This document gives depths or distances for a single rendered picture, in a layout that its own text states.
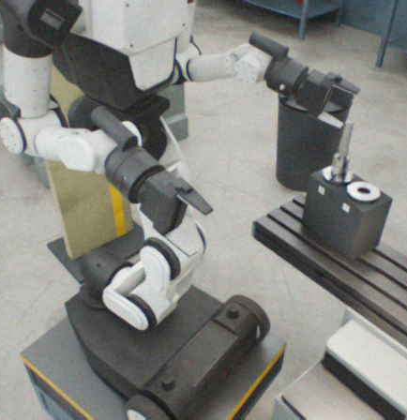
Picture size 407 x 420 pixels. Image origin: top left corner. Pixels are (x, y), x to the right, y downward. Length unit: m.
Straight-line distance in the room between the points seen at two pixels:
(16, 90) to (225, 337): 1.08
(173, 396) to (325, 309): 1.27
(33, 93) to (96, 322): 1.00
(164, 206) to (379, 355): 0.84
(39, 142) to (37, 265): 1.93
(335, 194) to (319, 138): 1.71
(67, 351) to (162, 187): 1.29
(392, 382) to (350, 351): 0.13
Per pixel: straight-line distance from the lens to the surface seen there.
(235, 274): 2.75
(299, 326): 2.56
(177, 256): 1.35
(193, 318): 1.82
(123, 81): 1.11
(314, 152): 3.20
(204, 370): 1.66
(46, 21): 0.99
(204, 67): 1.36
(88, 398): 1.88
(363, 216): 1.41
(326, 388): 1.47
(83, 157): 0.90
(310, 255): 1.51
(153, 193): 0.83
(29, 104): 1.09
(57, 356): 2.01
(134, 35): 1.06
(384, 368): 1.44
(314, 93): 1.22
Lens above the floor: 1.99
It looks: 40 degrees down
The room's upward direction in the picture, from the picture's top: straight up
